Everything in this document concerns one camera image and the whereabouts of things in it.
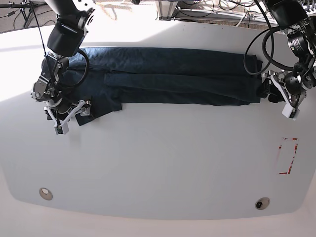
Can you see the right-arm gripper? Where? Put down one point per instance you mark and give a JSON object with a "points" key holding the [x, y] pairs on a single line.
{"points": [[62, 112]]}

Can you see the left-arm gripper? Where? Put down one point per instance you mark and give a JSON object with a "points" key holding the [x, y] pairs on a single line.
{"points": [[286, 87]]}

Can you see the dark blue T-shirt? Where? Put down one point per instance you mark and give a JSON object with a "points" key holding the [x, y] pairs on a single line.
{"points": [[118, 75]]}

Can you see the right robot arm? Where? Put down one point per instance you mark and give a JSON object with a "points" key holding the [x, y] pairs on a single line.
{"points": [[71, 27]]}

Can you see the red tape rectangle marking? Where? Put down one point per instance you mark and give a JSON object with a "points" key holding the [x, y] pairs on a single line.
{"points": [[286, 154]]}

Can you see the left round table grommet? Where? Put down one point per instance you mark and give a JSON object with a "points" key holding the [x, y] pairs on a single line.
{"points": [[46, 194]]}

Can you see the round table grommet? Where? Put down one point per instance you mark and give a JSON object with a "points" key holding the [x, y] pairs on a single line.
{"points": [[46, 194], [262, 203]]}

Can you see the right round table grommet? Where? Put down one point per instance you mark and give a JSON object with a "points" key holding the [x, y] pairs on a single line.
{"points": [[262, 203]]}

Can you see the black tripod stand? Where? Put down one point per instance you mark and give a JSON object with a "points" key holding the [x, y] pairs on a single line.
{"points": [[18, 14]]}

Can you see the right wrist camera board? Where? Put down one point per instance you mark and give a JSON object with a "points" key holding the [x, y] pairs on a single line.
{"points": [[59, 130]]}

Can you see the aluminium frame post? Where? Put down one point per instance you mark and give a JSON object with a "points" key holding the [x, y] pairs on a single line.
{"points": [[165, 9]]}

